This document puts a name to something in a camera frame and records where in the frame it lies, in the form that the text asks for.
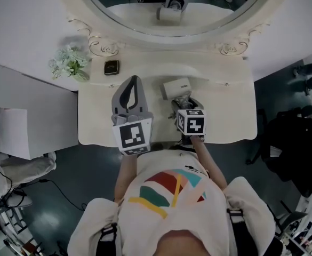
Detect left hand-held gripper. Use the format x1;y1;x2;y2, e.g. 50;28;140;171
111;75;154;156

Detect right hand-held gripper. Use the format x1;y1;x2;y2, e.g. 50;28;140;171
171;97;206;137

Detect cream vanity dressing table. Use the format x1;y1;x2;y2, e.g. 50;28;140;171
53;0;292;147

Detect person's right forearm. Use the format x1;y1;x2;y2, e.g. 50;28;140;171
190;135;229;191

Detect person's left forearm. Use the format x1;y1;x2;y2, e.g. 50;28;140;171
114;153;139;205

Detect small black compact case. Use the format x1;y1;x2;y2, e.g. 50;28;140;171
103;59;121;76

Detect white flowers in glass vase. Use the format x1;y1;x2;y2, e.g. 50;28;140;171
48;45;91;83

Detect black office chair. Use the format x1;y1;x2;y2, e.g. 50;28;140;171
245;108;269;165

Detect white shelf cabinet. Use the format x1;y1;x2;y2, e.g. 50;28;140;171
0;60;79;161

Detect person's white printed shirt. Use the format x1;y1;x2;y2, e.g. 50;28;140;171
67;149;277;256

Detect black metal rack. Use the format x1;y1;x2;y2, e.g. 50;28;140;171
0;209;42;256

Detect black floor cable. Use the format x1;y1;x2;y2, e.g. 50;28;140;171
38;179;89;211

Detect black backpack strap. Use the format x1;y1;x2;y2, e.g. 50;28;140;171
226;208;246;256
96;222;119;256

